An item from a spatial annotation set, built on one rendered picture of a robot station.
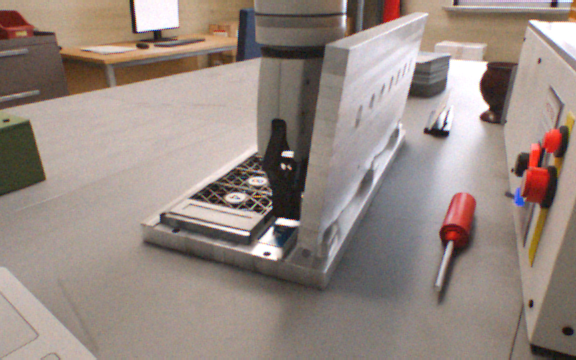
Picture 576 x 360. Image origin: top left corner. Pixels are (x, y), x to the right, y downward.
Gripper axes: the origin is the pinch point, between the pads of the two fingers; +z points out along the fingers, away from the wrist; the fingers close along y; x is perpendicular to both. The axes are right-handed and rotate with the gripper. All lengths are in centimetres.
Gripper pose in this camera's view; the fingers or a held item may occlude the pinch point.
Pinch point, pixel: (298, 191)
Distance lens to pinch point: 46.1
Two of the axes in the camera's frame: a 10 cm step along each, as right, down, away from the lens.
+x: 9.2, 1.6, -3.6
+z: 0.0, 9.1, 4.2
